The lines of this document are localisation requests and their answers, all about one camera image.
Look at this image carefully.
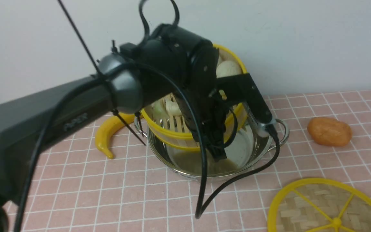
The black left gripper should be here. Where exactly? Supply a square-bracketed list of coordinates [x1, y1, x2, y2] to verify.
[138, 24, 228, 161]

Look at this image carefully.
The yellow rimmed bamboo steamer basket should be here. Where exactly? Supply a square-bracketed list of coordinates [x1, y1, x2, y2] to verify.
[141, 44, 247, 151]

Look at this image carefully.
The yellow bamboo steamer lid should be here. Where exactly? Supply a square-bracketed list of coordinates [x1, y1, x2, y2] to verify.
[267, 178, 371, 232]

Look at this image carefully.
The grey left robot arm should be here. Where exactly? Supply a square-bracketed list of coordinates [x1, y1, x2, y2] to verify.
[0, 24, 227, 232]

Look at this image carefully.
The stainless steel pot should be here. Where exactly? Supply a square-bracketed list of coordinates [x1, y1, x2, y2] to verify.
[134, 109, 276, 182]

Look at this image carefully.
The white dumpling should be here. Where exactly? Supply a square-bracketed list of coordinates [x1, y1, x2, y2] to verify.
[165, 100, 182, 117]

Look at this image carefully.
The white pleated bun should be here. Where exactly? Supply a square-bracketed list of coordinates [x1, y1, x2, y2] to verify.
[216, 60, 243, 78]

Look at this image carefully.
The yellow plastic banana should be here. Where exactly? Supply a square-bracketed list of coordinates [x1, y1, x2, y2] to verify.
[95, 116, 125, 160]

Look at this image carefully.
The orange potato toy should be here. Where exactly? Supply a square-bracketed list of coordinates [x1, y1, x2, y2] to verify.
[307, 117, 352, 147]

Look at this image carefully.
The pink checked tablecloth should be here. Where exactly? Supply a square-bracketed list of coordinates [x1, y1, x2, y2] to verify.
[0, 90, 371, 232]

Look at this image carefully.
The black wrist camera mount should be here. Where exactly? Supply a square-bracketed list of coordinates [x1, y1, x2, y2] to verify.
[216, 73, 278, 138]

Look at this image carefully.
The black cable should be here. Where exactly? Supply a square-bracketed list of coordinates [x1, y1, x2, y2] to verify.
[195, 124, 281, 219]

